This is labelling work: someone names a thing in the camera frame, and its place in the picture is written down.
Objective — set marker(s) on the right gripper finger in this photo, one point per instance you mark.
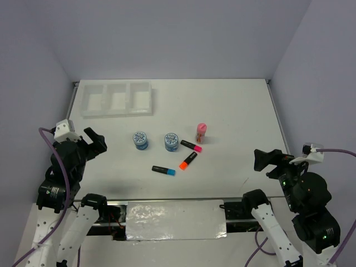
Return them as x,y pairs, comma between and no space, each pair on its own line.
263,159
277,155

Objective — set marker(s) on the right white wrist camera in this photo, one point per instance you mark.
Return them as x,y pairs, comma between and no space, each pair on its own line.
310,154

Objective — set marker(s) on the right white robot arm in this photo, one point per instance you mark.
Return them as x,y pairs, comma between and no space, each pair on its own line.
307,195

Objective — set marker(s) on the clear three-compartment plastic tray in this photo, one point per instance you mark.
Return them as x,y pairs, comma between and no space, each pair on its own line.
115,98

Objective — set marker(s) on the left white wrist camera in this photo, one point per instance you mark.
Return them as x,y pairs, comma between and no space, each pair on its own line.
65,131

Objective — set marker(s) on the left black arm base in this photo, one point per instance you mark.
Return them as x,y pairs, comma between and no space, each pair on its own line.
111,219

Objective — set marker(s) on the orange black highlighter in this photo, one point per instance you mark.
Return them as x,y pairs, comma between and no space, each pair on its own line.
188,161

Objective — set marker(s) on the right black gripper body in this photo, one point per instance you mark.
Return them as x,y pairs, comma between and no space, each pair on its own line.
286,172

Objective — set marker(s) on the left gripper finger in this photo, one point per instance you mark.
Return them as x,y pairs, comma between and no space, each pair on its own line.
97,147
92,135

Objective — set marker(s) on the blue black highlighter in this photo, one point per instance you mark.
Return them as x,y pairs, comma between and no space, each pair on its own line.
163,170

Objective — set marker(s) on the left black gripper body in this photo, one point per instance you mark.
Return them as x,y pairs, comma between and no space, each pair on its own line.
84,152

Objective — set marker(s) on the pink black highlighter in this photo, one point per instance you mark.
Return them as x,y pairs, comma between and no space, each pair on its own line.
191,146

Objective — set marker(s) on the blue paint jar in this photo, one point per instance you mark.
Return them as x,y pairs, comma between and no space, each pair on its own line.
171,141
140,140

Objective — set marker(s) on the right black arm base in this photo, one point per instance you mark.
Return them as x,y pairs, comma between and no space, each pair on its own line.
238,220

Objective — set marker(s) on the pink glue bottle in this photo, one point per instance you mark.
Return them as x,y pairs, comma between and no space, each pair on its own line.
200,133

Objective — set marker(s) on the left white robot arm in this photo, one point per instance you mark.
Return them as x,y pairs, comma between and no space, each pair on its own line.
52,246

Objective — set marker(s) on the silver tape covered plate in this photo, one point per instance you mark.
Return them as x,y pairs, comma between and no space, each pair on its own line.
175,220

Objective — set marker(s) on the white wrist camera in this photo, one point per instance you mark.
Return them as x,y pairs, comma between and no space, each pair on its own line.
65,131
310,154

